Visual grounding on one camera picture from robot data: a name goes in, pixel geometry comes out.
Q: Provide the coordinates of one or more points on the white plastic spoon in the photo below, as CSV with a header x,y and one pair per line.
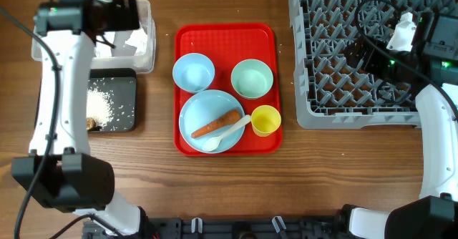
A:
x,y
212,144

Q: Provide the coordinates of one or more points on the white rice pile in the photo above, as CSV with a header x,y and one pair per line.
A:
x,y
98,106

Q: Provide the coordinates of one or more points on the red plastic tray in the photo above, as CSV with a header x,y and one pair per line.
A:
x,y
226,45

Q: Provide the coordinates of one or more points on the mint green bowl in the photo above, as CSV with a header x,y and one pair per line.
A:
x,y
251,78

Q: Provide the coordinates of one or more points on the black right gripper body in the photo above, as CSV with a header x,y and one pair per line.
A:
x,y
378,62

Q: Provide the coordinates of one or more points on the brown food scrap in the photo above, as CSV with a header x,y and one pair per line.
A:
x,y
91,124

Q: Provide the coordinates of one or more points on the yellow plastic cup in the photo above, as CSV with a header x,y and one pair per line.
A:
x,y
265,120

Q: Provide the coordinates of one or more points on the light blue small bowl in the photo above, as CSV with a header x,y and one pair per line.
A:
x,y
193,72

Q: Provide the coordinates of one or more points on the orange carrot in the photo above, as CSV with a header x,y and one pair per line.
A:
x,y
229,118

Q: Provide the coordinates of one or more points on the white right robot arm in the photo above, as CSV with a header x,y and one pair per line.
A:
x,y
423,54

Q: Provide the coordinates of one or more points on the black waste tray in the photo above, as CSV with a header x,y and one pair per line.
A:
x,y
121,99

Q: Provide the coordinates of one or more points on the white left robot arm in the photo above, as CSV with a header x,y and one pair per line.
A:
x,y
59,171

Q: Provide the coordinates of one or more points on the white paper napkin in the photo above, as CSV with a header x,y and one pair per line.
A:
x,y
121,44

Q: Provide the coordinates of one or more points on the light blue plate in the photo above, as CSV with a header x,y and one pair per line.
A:
x,y
200,110

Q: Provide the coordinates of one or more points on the grey dishwasher rack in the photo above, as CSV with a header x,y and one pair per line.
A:
x,y
329,93

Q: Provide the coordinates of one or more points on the clear plastic bin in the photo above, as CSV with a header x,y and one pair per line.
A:
x,y
146,60

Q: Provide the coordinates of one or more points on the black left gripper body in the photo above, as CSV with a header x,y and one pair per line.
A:
x,y
116,14

